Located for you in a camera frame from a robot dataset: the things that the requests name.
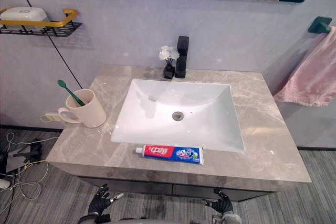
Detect beige mug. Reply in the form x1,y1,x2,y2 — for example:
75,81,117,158
57,89,107,129

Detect yellow cable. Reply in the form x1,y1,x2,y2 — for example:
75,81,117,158
23,159,48,170

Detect white flower reed diffuser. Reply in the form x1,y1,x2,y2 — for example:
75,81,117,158
159,45,181,81

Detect grey marble vanity cabinet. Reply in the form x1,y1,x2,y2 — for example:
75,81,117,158
46,64,312,204

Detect pink towel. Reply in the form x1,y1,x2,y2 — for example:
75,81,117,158
272,26,336,107

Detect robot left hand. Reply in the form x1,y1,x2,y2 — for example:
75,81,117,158
88,184,124,216

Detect white cable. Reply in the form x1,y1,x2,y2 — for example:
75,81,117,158
5,132,61,204

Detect black floor stand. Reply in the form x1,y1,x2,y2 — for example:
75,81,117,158
12,138,44,164

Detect black faucet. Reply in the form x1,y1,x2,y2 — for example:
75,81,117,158
174,35,190,79

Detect black towel bar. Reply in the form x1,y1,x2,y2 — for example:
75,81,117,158
308,16,333,34

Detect black cable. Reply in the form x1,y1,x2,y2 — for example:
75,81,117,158
0,189,17,224

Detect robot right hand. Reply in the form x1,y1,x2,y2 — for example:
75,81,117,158
201,188,234,213

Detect green toothbrush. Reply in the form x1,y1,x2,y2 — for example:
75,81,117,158
57,79,86,107

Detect white soap box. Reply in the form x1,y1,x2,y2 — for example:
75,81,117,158
0,6,48,29

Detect black gold wall shelf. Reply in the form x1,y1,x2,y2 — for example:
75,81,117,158
0,8,83,38

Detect red blue toothpaste tube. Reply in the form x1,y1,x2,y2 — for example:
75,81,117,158
135,144,204,166

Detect white sink basin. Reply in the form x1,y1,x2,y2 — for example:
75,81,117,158
110,78,246,153

